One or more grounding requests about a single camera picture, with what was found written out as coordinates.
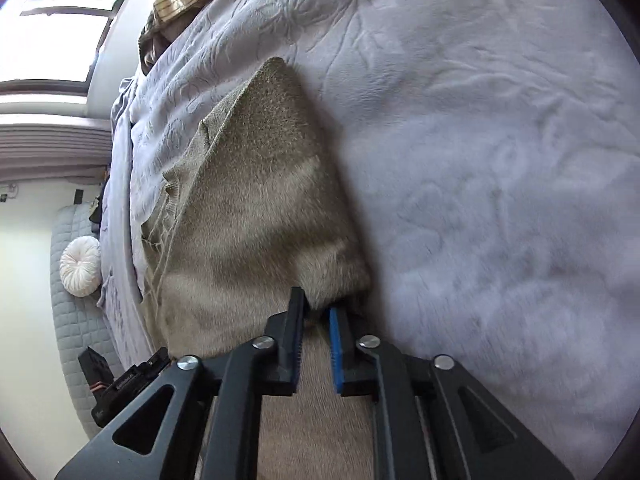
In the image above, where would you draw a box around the brown knit sweater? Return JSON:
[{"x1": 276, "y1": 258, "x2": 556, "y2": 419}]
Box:
[{"x1": 140, "y1": 58, "x2": 372, "y2": 479}]

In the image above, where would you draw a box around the lavender plush blanket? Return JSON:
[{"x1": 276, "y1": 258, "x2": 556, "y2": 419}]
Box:
[{"x1": 99, "y1": 78, "x2": 152, "y2": 368}]

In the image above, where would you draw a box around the white round pleated cushion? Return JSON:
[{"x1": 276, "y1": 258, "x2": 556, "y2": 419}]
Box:
[{"x1": 58, "y1": 235, "x2": 102, "y2": 298}]

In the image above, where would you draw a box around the grey window curtain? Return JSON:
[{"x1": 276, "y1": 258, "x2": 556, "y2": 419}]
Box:
[{"x1": 0, "y1": 114, "x2": 112, "y2": 184}]

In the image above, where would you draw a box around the lavender embossed bedspread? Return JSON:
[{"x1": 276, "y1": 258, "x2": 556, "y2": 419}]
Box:
[{"x1": 130, "y1": 0, "x2": 639, "y2": 479}]

